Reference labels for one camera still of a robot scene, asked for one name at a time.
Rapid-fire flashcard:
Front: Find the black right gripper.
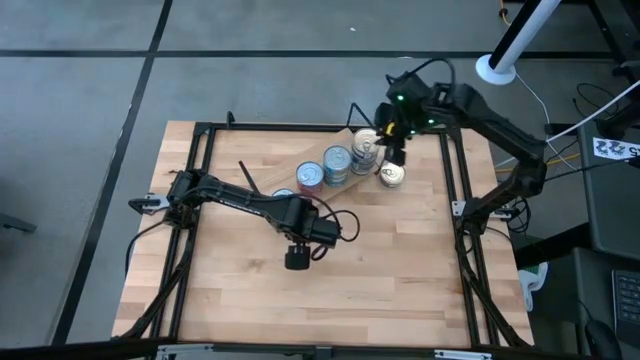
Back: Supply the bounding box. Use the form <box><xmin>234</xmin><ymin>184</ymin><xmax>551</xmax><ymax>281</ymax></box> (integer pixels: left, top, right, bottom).
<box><xmin>374</xmin><ymin>99</ymin><xmax>419</xmax><ymax>167</ymax></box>

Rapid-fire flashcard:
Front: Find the silver aluminium extrusion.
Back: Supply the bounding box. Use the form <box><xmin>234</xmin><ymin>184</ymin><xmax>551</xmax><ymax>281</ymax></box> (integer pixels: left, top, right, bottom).
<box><xmin>433</xmin><ymin>348</ymin><xmax>495</xmax><ymax>360</ymax></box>
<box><xmin>155</xmin><ymin>343</ymin><xmax>214</xmax><ymax>360</ymax></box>

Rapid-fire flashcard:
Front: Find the white pole with round base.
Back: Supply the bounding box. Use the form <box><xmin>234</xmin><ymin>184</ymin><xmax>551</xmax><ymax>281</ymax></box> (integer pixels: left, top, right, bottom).
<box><xmin>473</xmin><ymin>0</ymin><xmax>564</xmax><ymax>86</ymax></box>

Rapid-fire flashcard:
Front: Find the green white bag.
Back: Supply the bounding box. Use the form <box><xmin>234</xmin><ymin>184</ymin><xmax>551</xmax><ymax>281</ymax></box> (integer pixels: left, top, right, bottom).
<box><xmin>517</xmin><ymin>261</ymin><xmax>550</xmax><ymax>312</ymax></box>

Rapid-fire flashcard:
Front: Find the white printed paper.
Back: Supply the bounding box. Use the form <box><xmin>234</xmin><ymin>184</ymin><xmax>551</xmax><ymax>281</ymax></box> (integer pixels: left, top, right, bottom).
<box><xmin>592</xmin><ymin>136</ymin><xmax>640</xmax><ymax>162</ymax></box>

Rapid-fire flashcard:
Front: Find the grey cabinet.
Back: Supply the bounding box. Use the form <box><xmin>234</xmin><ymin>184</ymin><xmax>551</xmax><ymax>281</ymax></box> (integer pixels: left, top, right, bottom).
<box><xmin>577</xmin><ymin>117</ymin><xmax>640</xmax><ymax>261</ymax></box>

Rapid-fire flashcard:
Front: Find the black desk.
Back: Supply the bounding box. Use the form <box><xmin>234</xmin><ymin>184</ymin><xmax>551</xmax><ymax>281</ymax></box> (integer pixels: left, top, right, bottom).
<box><xmin>529</xmin><ymin>247</ymin><xmax>640</xmax><ymax>360</ymax></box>

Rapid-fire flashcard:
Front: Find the black keyboard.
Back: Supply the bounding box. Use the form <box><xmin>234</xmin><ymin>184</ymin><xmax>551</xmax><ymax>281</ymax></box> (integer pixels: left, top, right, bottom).
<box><xmin>612</xmin><ymin>269</ymin><xmax>640</xmax><ymax>336</ymax></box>

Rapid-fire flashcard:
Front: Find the black computer mouse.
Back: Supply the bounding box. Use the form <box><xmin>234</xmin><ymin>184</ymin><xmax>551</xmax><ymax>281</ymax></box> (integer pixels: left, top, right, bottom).
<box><xmin>584</xmin><ymin>319</ymin><xmax>624</xmax><ymax>360</ymax></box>

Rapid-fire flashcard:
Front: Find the black stand foot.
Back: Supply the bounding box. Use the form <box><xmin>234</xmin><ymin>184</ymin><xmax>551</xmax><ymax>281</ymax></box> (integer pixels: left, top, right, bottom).
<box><xmin>0</xmin><ymin>212</ymin><xmax>39</xmax><ymax>235</ymax></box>

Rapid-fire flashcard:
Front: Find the wooden shelf with black frame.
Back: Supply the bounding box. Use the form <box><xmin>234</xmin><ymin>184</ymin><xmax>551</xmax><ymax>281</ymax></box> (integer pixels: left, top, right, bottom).
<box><xmin>237</xmin><ymin>102</ymin><xmax>386</xmax><ymax>204</ymax></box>

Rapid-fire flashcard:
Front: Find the black aluminium table frame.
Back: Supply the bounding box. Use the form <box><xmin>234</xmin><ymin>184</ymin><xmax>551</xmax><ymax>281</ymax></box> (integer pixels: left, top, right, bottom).
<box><xmin>112</xmin><ymin>110</ymin><xmax>536</xmax><ymax>360</ymax></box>

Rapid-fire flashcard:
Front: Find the thick white cable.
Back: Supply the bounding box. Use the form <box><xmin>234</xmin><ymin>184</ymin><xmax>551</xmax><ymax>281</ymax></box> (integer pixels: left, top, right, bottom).
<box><xmin>545</xmin><ymin>79</ymin><xmax>640</xmax><ymax>145</ymax></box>

